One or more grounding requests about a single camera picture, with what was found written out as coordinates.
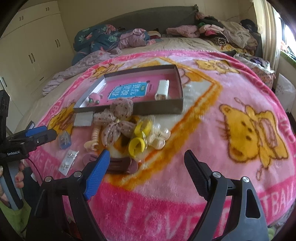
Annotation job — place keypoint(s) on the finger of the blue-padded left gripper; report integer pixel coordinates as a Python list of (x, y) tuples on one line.
[(35, 131)]

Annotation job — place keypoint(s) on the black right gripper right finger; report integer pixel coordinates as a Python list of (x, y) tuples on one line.
[(200, 174)]

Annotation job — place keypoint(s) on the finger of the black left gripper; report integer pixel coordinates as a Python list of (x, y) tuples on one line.
[(42, 138)]

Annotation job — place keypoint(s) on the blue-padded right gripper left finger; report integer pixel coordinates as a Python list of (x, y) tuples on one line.
[(94, 171)]

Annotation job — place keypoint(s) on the blue clear earring box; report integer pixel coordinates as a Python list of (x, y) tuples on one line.
[(64, 140)]

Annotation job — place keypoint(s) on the dark red hair clip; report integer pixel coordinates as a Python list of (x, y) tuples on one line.
[(125, 165)]

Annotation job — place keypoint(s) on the earring card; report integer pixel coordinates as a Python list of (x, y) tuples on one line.
[(67, 162)]

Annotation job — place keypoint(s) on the yellow rings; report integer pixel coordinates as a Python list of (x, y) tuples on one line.
[(140, 138)]

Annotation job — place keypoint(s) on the spotted fabric bow scrunchie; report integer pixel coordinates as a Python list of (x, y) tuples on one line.
[(115, 121)]

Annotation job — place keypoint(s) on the green sleeve left forearm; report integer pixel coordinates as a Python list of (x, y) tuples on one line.
[(18, 219)]

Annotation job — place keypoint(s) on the left hand painted nails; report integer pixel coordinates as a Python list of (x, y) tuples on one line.
[(19, 177)]

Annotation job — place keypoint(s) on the beige bed sheet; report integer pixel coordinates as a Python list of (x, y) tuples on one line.
[(42, 105)]

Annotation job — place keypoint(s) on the cream pearl flower hair claw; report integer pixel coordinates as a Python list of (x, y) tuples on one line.
[(158, 137)]

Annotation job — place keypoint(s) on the small grey box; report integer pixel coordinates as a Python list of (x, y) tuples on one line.
[(83, 119)]

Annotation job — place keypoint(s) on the pink cartoon bear blanket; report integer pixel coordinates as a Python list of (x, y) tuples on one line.
[(230, 120)]

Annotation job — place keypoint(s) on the cream wardrobe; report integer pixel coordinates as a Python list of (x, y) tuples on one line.
[(34, 47)]

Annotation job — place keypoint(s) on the shallow grey cardboard box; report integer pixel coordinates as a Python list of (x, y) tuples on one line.
[(160, 105)]

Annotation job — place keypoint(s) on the floral fabric bag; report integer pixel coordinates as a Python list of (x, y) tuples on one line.
[(259, 66)]

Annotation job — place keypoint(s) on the white paper bag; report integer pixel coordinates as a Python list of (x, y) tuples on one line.
[(285, 92)]

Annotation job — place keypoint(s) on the dark floral duvet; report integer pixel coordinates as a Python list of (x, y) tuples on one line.
[(96, 38)]

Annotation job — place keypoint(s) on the pink knitted garment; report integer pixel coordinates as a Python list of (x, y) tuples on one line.
[(188, 31)]

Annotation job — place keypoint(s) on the lilac crumpled garment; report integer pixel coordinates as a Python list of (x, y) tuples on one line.
[(129, 39)]

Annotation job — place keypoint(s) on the pile of clothes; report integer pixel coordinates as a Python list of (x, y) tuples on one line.
[(227, 36)]

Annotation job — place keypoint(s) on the grey bed headboard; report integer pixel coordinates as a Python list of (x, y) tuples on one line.
[(159, 18)]

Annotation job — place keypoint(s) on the cream curtain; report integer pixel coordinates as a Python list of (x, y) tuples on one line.
[(270, 29)]

